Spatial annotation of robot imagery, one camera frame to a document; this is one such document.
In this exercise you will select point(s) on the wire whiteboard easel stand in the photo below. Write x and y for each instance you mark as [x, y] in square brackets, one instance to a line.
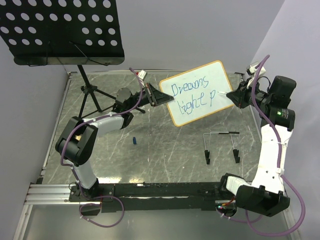
[216, 141]

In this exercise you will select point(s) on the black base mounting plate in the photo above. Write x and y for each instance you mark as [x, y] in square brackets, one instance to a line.
[114, 197]

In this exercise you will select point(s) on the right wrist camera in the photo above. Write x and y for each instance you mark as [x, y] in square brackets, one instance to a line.
[251, 71]

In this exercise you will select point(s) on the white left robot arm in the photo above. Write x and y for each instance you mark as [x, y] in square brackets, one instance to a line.
[75, 144]

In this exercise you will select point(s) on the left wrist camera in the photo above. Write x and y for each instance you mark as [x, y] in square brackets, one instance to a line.
[141, 76]

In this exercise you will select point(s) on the black perforated music stand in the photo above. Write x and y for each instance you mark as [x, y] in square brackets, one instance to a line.
[63, 32]

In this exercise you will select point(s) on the blue marker cap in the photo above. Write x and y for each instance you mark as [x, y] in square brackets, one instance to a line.
[134, 140]

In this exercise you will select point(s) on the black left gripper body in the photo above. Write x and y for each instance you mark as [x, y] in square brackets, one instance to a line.
[144, 100]

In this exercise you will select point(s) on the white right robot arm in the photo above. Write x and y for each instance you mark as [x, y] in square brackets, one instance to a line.
[265, 195]

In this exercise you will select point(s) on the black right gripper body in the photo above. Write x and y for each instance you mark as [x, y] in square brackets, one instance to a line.
[261, 97]

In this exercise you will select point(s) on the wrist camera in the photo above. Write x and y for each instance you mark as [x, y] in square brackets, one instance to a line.
[141, 76]
[251, 71]

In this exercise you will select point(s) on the yellow framed small whiteboard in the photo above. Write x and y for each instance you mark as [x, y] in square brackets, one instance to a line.
[196, 94]

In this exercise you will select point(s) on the aluminium rail frame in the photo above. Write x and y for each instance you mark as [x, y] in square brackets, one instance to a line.
[156, 149]

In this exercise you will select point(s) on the wooden rolling pin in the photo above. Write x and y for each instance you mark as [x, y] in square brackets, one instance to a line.
[78, 137]

